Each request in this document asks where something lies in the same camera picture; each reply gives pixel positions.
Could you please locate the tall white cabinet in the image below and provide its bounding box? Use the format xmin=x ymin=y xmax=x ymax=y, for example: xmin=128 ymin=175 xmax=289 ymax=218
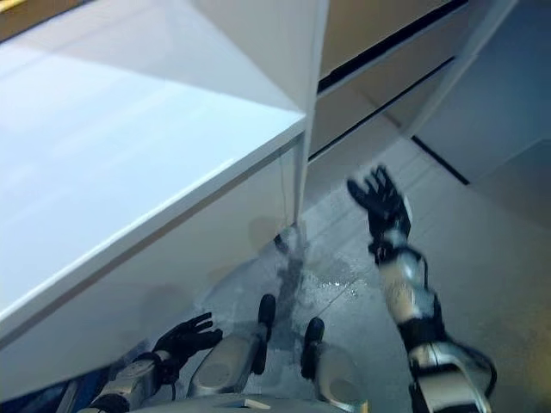
xmin=189 ymin=0 xmax=335 ymax=227

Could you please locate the silver left robot leg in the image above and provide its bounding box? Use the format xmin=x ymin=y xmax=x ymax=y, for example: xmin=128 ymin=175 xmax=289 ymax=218
xmin=191 ymin=294 xmax=277 ymax=399

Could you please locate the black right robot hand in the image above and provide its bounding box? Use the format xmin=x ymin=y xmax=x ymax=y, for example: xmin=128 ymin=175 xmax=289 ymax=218
xmin=346 ymin=165 xmax=413 ymax=243

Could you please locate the stainless steel fridge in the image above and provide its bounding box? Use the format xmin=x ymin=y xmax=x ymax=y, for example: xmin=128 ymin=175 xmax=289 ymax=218
xmin=309 ymin=0 xmax=551 ymax=186

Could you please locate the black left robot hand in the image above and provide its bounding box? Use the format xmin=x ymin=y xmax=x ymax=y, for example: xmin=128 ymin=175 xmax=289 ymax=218
xmin=152 ymin=312 xmax=224 ymax=367

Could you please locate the grey robot torso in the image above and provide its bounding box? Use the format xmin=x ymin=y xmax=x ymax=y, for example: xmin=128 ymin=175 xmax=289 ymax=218
xmin=158 ymin=393 xmax=371 ymax=413

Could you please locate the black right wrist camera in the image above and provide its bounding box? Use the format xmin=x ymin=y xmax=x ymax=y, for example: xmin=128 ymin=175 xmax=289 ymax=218
xmin=368 ymin=243 xmax=399 ymax=264

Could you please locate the silver right robot leg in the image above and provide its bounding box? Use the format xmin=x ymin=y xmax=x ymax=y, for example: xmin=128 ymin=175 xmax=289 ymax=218
xmin=300 ymin=317 xmax=368 ymax=413

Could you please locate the silver robot leg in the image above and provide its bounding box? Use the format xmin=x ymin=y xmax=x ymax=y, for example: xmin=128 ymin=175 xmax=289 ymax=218
xmin=191 ymin=294 xmax=277 ymax=399
xmin=300 ymin=317 xmax=368 ymax=413

